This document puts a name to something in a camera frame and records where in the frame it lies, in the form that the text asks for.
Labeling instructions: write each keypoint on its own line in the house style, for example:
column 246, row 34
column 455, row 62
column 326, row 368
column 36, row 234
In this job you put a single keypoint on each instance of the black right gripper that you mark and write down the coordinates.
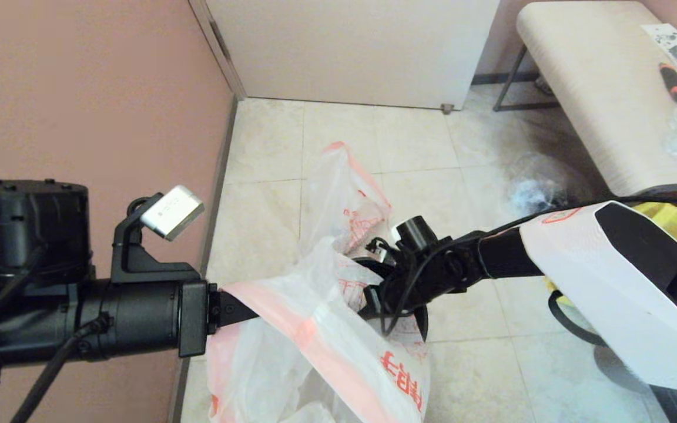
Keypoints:
column 403, row 288

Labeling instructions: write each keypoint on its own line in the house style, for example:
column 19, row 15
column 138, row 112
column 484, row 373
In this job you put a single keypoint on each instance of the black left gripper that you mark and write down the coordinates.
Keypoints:
column 138, row 317

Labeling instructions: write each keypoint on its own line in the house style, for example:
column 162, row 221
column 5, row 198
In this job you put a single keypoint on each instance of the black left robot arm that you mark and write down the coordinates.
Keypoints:
column 27, row 223

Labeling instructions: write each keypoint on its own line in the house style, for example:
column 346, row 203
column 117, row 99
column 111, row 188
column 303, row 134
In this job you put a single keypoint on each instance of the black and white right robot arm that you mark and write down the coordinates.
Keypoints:
column 609, row 282

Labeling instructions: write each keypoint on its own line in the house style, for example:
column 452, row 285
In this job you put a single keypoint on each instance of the clear plastic bag dark contents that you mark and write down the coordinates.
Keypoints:
column 535, row 191

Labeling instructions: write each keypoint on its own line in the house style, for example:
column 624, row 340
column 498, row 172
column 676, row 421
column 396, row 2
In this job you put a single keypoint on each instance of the small metal door stop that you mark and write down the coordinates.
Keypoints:
column 447, row 108

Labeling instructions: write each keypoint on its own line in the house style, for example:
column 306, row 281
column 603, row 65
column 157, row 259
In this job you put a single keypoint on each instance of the grey ribbed round object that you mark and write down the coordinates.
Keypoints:
column 620, row 367

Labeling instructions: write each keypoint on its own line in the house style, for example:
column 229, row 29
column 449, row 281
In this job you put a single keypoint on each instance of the white door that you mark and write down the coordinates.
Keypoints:
column 362, row 53

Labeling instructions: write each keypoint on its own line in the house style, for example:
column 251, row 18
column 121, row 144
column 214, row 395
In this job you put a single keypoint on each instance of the beige bench with black legs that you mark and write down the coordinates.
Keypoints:
column 597, row 100

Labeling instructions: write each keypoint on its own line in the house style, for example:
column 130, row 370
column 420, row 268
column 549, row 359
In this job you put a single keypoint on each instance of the black and orange tool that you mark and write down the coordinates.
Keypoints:
column 673, row 85

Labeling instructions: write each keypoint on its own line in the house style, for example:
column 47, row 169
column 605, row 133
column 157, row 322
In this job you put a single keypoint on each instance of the black and white printed leaflet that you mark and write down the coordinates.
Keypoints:
column 670, row 42

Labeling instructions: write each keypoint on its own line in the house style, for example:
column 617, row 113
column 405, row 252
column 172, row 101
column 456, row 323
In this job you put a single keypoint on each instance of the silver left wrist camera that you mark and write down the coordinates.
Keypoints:
column 173, row 212

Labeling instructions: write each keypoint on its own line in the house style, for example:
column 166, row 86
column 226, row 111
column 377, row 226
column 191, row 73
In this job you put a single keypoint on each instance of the white door frame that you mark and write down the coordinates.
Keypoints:
column 221, row 50

